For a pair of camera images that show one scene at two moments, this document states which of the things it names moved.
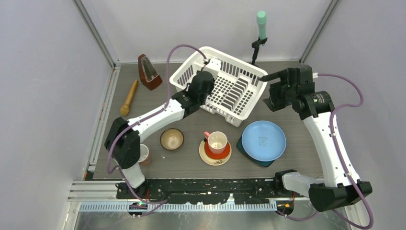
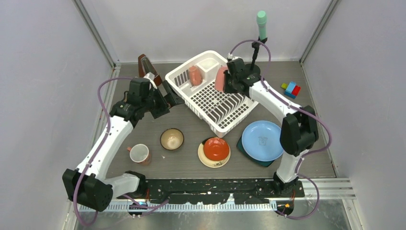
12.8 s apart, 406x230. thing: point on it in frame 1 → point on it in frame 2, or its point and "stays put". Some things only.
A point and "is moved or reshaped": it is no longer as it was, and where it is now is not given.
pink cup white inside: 217,141 → 219,83
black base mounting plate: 206,191 stays put
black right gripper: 274,101 → 226,89
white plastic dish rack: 236,88 is moved or reshaped
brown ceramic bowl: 172,139 stays put
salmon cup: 144,157 stays put
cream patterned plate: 210,161 stays put
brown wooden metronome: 149,76 stays put
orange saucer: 215,155 stays put
